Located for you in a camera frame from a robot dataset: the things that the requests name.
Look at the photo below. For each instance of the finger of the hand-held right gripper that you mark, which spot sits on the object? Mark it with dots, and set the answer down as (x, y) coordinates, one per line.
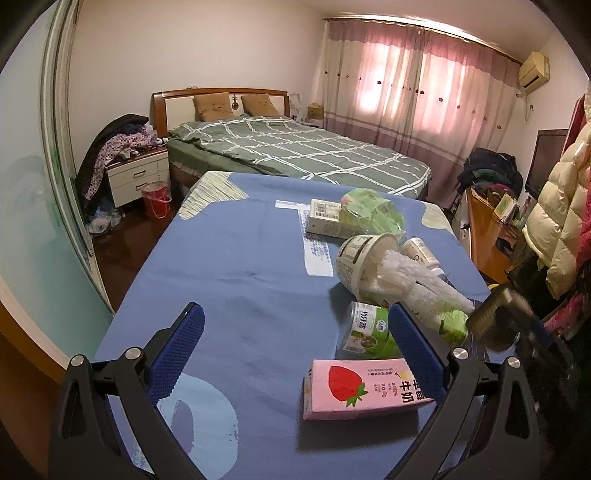
(494, 318)

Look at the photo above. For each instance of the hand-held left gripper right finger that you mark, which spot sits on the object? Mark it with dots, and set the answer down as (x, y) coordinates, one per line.
(415, 346)

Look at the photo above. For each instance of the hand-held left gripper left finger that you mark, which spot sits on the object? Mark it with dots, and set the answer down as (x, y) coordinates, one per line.
(178, 350)

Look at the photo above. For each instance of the white pill bottle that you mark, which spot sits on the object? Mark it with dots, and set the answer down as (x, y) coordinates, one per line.
(418, 254)

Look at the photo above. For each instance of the plastic bottle with green label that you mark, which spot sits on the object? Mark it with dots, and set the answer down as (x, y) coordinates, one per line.
(450, 318)

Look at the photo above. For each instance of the pink garment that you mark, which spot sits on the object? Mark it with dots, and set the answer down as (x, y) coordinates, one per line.
(570, 316)

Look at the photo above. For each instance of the clear plastic wrappers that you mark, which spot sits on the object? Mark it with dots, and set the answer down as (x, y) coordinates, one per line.
(406, 277)

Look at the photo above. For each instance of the pink strawberry milk carton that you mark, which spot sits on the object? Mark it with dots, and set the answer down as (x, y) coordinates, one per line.
(351, 387)

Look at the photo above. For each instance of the wooden desk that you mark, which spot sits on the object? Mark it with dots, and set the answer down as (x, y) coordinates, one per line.
(485, 240)

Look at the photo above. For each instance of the blue printed tablecloth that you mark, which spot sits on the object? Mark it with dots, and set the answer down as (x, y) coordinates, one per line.
(231, 277)

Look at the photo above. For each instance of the white paper tub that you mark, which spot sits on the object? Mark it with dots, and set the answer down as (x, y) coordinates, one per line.
(355, 267)

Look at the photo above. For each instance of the books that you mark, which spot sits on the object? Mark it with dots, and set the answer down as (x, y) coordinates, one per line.
(504, 207)

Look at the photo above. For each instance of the cream puffer jacket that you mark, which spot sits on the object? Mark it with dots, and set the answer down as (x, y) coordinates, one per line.
(563, 207)

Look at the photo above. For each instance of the green plastic package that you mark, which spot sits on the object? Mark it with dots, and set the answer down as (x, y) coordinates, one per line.
(374, 210)

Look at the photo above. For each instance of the pile of dark clothes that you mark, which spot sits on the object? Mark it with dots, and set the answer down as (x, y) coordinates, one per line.
(489, 170)

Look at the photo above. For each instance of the plastic bags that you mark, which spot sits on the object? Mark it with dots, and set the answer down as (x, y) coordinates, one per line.
(104, 221)

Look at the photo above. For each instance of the red bucket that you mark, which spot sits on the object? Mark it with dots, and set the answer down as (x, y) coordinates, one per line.
(157, 203)

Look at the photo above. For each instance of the white and green box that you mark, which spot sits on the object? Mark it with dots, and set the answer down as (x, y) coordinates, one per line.
(323, 217)

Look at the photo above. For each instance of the black television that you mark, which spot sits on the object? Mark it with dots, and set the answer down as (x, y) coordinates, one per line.
(547, 161)

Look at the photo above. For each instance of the white nightstand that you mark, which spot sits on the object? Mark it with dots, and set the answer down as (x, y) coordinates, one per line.
(134, 177)

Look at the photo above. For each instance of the glass sliding door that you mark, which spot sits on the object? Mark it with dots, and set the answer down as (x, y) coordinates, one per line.
(37, 207)

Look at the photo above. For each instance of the red garment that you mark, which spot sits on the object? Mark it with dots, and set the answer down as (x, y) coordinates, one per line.
(577, 120)

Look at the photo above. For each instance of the green plaid duvet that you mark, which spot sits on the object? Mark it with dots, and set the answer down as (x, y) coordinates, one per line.
(300, 152)

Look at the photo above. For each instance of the wooden bed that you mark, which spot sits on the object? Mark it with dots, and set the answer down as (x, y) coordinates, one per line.
(159, 110)

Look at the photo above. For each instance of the pink curtains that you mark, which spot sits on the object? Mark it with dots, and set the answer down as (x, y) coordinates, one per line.
(406, 92)

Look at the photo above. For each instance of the brown pillow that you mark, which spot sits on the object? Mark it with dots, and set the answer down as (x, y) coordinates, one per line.
(259, 105)
(212, 106)

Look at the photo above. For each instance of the beige air conditioner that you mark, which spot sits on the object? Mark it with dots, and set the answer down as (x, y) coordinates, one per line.
(533, 69)

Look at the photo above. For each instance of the woven basket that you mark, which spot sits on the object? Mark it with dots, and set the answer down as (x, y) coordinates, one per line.
(316, 112)

